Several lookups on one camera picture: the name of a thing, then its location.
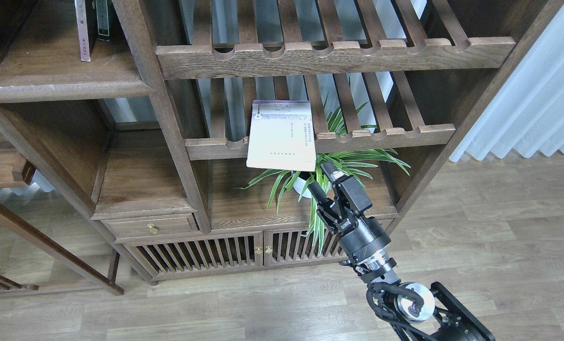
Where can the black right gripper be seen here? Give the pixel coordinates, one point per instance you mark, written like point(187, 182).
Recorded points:
point(359, 237)

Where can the white and purple book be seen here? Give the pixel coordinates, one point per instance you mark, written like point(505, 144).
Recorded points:
point(281, 136)

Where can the maroon book with white characters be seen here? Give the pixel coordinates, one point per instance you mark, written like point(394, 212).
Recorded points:
point(86, 20)

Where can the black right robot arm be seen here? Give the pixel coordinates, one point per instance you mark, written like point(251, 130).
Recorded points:
point(415, 312)

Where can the green spider plant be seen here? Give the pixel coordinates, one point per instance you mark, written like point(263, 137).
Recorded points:
point(353, 163)

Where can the white plant pot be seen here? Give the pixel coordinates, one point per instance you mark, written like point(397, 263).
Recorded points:
point(300, 186)

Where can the dark wooden bookshelf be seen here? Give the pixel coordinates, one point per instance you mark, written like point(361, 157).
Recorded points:
point(155, 128)

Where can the brass drawer knob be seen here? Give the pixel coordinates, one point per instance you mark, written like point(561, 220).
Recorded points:
point(152, 229)

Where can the white curtain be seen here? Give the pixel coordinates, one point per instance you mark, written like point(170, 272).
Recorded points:
point(527, 115)

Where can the green upright book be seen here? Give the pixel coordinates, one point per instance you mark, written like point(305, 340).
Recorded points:
point(105, 19)

